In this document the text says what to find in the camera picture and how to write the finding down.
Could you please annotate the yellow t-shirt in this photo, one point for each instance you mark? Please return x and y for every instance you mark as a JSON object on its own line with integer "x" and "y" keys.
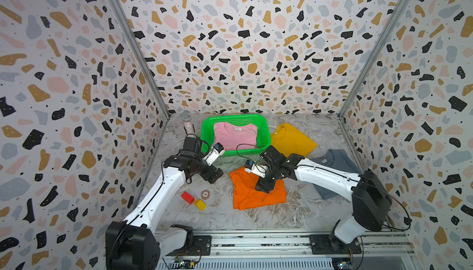
{"x": 289, "y": 140}

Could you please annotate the aluminium rail frame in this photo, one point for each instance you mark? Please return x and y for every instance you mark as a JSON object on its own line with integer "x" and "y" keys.
{"x": 289, "y": 249}

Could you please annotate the red block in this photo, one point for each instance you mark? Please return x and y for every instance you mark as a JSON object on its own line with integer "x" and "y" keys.
{"x": 188, "y": 197}

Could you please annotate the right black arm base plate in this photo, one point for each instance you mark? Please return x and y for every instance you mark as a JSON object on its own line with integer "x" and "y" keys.
{"x": 322, "y": 244}

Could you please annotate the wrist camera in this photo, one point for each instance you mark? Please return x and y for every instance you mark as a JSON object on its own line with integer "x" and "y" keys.
{"x": 252, "y": 168}
{"x": 214, "y": 153}

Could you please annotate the sprinkle-filled clear bottle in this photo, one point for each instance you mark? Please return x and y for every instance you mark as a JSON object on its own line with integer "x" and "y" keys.
{"x": 187, "y": 123}

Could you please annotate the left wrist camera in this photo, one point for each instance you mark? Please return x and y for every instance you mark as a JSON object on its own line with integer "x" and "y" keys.
{"x": 214, "y": 153}

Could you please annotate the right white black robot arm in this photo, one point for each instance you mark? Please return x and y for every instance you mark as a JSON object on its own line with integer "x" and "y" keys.
{"x": 370, "y": 201}

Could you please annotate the left circuit board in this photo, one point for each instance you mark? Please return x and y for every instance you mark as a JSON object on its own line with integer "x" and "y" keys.
{"x": 184, "y": 264}

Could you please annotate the small round tape roll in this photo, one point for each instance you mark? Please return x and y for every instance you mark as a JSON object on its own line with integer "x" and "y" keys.
{"x": 205, "y": 195}

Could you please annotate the grey t-shirt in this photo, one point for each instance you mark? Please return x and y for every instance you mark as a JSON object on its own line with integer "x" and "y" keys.
{"x": 336, "y": 159}

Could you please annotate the orange t-shirt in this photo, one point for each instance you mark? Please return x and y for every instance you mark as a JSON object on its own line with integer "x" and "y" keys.
{"x": 245, "y": 195}

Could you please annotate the yellow block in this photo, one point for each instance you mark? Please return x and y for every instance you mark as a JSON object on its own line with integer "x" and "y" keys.
{"x": 200, "y": 204}

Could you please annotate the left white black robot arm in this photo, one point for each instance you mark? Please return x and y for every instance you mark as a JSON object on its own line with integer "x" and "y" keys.
{"x": 132, "y": 244}

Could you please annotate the pink t-shirt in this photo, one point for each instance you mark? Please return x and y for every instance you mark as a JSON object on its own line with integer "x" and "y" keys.
{"x": 235, "y": 137}

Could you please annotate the circuit board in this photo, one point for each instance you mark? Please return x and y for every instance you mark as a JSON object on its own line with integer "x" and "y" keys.
{"x": 184, "y": 264}
{"x": 342, "y": 264}

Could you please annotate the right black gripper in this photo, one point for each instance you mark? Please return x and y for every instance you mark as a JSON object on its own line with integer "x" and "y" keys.
{"x": 263, "y": 186}

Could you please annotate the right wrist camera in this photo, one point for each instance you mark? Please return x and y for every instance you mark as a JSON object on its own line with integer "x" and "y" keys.
{"x": 252, "y": 168}

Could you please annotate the right circuit board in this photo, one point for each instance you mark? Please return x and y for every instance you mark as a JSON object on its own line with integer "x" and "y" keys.
{"x": 342, "y": 264}

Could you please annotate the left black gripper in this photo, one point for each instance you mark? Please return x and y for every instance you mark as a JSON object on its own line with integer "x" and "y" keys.
{"x": 208, "y": 176}

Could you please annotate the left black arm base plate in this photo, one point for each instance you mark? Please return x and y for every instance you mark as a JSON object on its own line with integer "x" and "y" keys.
{"x": 199, "y": 246}

